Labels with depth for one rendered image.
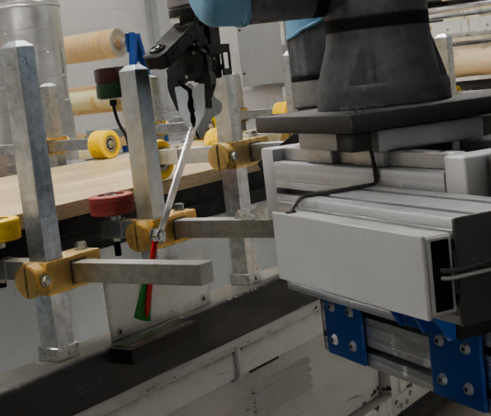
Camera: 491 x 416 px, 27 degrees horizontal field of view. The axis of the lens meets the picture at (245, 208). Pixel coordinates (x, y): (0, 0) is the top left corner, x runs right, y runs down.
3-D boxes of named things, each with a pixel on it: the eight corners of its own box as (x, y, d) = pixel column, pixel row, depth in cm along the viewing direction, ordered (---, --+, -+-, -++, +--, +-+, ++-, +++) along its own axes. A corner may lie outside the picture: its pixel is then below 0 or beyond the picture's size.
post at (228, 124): (264, 321, 197) (235, 68, 191) (253, 326, 195) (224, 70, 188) (248, 320, 199) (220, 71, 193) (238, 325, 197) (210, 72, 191)
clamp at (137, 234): (199, 236, 180) (195, 208, 179) (149, 252, 169) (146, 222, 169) (174, 237, 183) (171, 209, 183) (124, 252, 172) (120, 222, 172)
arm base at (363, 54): (479, 95, 114) (472, 3, 112) (361, 111, 107) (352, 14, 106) (403, 98, 127) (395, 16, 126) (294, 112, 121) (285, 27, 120)
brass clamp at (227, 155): (273, 160, 199) (271, 134, 198) (233, 170, 188) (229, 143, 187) (247, 162, 202) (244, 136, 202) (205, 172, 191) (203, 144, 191)
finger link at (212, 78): (219, 106, 169) (213, 53, 168) (214, 107, 168) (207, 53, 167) (196, 109, 172) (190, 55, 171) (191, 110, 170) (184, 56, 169)
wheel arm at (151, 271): (216, 286, 144) (212, 257, 143) (201, 292, 141) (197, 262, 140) (2, 280, 169) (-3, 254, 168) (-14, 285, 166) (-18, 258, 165)
